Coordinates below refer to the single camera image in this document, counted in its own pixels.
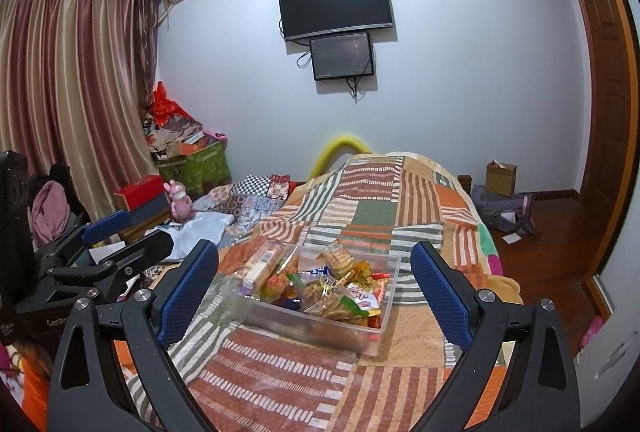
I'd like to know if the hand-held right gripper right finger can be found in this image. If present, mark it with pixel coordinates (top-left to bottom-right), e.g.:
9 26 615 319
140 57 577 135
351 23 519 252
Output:
410 241 581 432

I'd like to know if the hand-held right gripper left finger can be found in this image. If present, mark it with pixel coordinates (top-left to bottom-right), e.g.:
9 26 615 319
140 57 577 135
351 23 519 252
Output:
47 239 221 432

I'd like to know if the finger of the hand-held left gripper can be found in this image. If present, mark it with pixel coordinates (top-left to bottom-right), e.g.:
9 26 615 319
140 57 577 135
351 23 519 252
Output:
34 209 132 273
47 229 175 303

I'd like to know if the clear plastic container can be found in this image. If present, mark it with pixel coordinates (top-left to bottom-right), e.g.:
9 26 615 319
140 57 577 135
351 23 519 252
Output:
220 239 403 358

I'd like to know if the dark grey box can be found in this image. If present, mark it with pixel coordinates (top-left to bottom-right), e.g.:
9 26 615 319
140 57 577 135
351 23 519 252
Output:
127 197 173 228

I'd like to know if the pink cloth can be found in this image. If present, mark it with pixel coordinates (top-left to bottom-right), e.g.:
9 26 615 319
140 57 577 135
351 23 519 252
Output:
32 179 71 243

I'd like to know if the red rectangular box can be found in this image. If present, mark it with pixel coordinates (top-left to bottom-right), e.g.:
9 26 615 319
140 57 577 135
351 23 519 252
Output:
114 175 171 212

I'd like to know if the pink plush toy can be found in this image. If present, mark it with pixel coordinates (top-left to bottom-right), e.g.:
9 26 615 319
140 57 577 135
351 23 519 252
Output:
164 179 196 220

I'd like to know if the colourful fleece blanket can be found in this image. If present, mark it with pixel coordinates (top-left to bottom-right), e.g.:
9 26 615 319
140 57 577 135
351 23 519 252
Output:
475 219 525 308

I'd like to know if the dark cloth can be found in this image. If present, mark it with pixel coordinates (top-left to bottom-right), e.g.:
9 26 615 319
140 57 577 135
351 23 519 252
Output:
27 162 86 223

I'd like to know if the clear cracker sleeve packet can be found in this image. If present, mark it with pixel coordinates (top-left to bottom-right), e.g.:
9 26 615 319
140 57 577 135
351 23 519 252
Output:
240 246 283 288

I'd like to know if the white and red snack packet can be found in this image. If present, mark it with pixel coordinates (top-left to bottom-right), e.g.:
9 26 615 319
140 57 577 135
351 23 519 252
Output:
345 282 386 313

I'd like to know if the gummy candy packet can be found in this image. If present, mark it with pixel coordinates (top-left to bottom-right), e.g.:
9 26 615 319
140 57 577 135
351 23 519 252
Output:
265 272 301 303

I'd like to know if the green cardboard box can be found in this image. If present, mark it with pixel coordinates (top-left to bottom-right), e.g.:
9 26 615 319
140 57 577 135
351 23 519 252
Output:
157 139 233 198

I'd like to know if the grey bag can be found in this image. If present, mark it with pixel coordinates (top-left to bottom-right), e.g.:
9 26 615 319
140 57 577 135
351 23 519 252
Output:
470 185 538 235

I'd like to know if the striped patchwork blanket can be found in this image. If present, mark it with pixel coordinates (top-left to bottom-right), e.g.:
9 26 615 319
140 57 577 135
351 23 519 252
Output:
112 151 523 432

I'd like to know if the clear cookie packet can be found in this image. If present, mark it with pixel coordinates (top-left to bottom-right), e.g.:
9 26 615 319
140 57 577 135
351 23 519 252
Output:
320 246 353 280
302 279 346 318

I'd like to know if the pile of paper packaging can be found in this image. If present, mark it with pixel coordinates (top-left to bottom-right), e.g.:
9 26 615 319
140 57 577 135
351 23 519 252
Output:
145 115 223 160

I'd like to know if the checkered patchwork quilt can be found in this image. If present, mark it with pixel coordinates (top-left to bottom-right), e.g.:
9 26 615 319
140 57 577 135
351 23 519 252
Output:
192 173 296 243

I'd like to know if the brown cardboard box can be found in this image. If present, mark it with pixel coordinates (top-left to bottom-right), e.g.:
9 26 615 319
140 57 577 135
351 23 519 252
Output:
485 159 518 198

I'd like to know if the red plastic bag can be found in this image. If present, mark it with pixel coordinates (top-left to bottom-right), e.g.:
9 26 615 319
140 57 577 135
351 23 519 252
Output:
150 81 181 125

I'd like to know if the striped pink curtain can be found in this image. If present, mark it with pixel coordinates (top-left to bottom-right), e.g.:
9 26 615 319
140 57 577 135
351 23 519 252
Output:
0 0 166 253

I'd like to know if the pink slipper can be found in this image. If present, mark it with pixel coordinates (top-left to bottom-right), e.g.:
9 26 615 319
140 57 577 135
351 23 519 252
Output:
580 316 606 353

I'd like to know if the yellow foam tube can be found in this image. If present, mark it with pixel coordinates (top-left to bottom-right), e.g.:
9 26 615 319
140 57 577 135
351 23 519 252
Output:
306 135 373 183

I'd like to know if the white wardrobe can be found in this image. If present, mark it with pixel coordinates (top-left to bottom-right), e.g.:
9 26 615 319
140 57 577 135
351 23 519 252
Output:
575 257 640 388

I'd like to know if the brown wooden door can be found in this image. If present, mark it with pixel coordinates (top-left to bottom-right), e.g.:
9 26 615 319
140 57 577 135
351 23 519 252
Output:
567 0 640 273

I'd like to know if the small black monitor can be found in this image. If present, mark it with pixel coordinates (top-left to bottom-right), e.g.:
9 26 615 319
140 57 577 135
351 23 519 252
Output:
308 32 376 82

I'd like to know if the black monitor cable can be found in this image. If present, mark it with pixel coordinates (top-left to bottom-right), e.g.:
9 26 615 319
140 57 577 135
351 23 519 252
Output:
345 75 366 106

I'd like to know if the wall-mounted black television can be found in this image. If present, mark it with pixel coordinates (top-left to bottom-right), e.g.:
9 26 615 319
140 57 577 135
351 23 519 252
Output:
276 0 396 43

